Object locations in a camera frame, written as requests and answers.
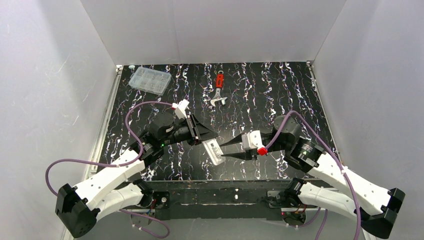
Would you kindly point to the red handled adjustable wrench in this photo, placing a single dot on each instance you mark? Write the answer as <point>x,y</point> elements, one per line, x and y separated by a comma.
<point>219,82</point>

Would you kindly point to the clear plastic screw box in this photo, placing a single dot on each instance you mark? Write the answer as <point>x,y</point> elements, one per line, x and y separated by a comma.
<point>150,80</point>

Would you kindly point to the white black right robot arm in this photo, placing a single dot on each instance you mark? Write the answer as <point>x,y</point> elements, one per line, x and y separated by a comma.
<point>373,208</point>

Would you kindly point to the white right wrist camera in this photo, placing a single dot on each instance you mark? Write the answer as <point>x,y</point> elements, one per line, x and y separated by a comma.
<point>252,144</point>

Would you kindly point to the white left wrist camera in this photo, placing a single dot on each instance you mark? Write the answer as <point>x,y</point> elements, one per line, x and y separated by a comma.
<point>180,109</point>

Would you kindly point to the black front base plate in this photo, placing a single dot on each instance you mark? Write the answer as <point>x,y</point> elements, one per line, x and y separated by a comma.
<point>219,199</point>

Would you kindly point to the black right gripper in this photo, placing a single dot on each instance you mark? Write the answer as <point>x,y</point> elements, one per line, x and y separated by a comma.
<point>249,155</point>

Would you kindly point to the white remote control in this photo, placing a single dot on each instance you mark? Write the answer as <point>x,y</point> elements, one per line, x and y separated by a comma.
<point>214,151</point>

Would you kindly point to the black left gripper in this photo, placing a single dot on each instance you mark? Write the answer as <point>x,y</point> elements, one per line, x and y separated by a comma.
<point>193,129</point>

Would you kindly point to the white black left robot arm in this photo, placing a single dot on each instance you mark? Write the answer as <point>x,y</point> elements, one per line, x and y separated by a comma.
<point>79,207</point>

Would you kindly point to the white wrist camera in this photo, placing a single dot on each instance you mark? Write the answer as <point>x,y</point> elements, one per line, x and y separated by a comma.
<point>180,109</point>
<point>252,144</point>

